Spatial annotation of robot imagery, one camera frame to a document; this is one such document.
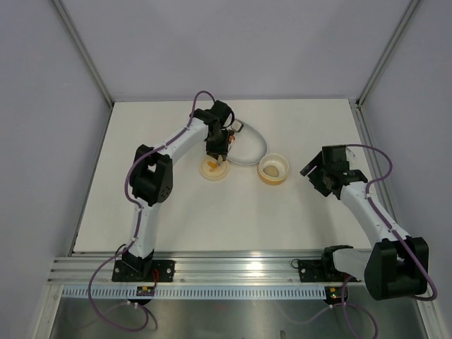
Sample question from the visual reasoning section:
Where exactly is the round cream lunch box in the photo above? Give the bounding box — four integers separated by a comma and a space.
257, 153, 290, 186

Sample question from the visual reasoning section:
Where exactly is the round beige cookie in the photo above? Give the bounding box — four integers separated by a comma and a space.
263, 165, 280, 178

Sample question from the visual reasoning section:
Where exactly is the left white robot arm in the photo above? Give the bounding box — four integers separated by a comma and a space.
121, 111, 234, 281

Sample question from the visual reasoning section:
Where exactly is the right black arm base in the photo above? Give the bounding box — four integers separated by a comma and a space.
290, 258, 347, 283

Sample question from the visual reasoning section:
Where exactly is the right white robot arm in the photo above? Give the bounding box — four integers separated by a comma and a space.
297, 145, 430, 300

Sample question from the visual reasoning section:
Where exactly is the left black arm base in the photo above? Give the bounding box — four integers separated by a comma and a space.
112, 259, 176, 283

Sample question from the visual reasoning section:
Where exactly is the white black sushi piece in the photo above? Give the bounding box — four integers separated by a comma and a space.
231, 119, 244, 133

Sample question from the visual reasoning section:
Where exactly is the white oval plate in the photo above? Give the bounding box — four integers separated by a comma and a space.
227, 120, 268, 166

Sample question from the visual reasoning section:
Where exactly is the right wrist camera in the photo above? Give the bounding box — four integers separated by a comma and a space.
321, 145, 350, 170

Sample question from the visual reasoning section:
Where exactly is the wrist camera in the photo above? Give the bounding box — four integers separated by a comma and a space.
321, 145, 350, 170
194, 100, 235, 129

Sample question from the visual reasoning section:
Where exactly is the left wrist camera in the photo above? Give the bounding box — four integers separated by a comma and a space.
194, 100, 235, 129

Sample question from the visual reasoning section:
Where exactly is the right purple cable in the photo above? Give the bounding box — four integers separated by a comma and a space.
282, 143, 439, 339

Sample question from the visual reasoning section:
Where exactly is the aluminium front rail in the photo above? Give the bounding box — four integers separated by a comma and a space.
47, 249, 323, 286

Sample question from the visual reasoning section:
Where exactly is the right aluminium frame post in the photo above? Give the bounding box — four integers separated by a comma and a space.
355, 0, 423, 109

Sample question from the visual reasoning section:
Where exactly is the aluminium frame post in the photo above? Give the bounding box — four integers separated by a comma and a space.
49, 0, 114, 111
355, 0, 423, 109

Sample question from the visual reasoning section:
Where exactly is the left aluminium frame post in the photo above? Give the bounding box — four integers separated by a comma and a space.
49, 0, 114, 111

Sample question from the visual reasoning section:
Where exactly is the white slotted cable duct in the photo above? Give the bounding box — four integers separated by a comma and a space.
62, 285, 326, 300

